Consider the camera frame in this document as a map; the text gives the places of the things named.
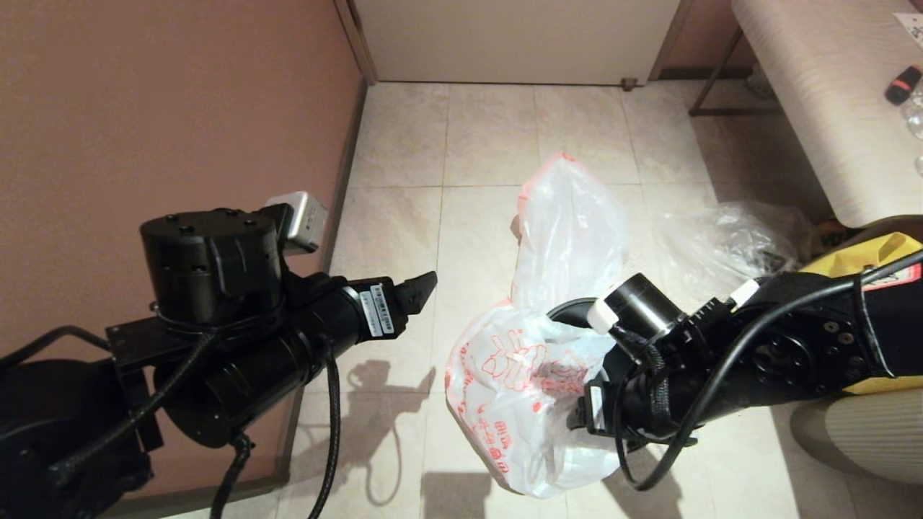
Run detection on new red-printed plastic bag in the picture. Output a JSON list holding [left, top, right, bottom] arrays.
[[445, 299, 630, 500]]

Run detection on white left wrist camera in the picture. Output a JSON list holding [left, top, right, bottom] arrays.
[[265, 191, 330, 254]]

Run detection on white translucent plastic bag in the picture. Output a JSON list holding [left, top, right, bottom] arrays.
[[510, 153, 628, 312]]

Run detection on beige ribbed round stool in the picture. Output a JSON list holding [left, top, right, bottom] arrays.
[[790, 393, 923, 485]]

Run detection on black round trash bin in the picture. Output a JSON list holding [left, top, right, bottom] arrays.
[[547, 297, 614, 329]]

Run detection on corrugated black short cable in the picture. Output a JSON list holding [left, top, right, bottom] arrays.
[[47, 328, 217, 491]]

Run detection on yellow fabric tote bag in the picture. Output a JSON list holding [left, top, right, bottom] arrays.
[[800, 232, 923, 396]]

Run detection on white printed paper sheet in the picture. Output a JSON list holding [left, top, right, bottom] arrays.
[[893, 12, 923, 50]]

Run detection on smooth black left arm cable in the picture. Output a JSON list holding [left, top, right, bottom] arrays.
[[0, 326, 109, 376]]

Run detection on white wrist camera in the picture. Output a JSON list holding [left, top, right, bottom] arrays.
[[265, 191, 330, 254], [587, 299, 620, 334]]

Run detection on corrugated black looped cable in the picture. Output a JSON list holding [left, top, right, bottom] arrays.
[[209, 357, 342, 519]]

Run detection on wood-grain table top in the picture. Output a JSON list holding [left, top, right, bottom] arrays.
[[728, 0, 923, 227]]

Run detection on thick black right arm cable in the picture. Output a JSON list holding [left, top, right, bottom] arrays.
[[613, 249, 923, 492]]

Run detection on dark metal table leg frame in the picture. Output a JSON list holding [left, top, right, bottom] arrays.
[[686, 29, 783, 117]]

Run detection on crumpled clear plastic bag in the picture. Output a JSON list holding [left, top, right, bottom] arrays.
[[653, 200, 812, 296]]

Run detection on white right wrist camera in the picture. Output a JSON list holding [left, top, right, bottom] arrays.
[[587, 299, 620, 334]]

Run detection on white door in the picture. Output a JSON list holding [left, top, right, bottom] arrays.
[[353, 0, 680, 86]]

